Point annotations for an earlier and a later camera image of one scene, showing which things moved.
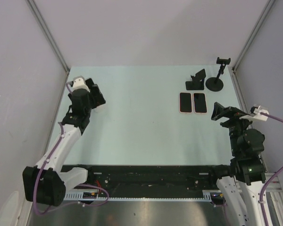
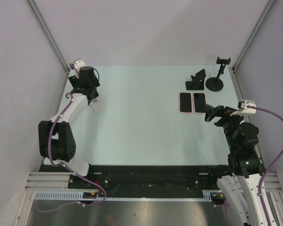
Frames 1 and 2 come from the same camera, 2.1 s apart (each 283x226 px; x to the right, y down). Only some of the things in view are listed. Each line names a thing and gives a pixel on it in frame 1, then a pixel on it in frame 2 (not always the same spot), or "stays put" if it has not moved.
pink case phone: [200, 102] stays put
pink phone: [185, 102] stays put
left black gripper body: [96, 100] to [74, 81]
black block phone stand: [197, 83] stays put
